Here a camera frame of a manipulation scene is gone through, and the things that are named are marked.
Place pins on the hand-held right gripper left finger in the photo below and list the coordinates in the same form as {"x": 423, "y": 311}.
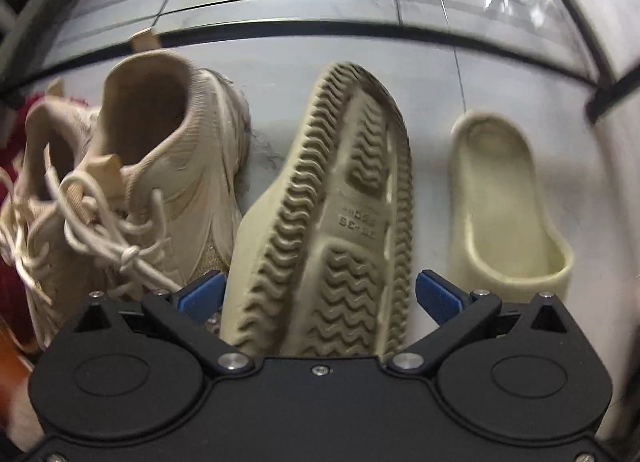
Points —
{"x": 205, "y": 292}

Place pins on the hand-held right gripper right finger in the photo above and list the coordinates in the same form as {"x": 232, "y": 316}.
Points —
{"x": 437, "y": 294}

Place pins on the beige knit sneaker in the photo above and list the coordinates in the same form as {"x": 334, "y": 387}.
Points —
{"x": 37, "y": 127}
{"x": 200, "y": 182}

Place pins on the beige slide slipper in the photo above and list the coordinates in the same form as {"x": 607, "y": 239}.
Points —
{"x": 500, "y": 222}
{"x": 320, "y": 222}

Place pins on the black metal shoe rack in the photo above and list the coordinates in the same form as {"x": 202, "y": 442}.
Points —
{"x": 320, "y": 28}

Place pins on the red slipper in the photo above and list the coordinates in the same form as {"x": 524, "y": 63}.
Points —
{"x": 10, "y": 287}

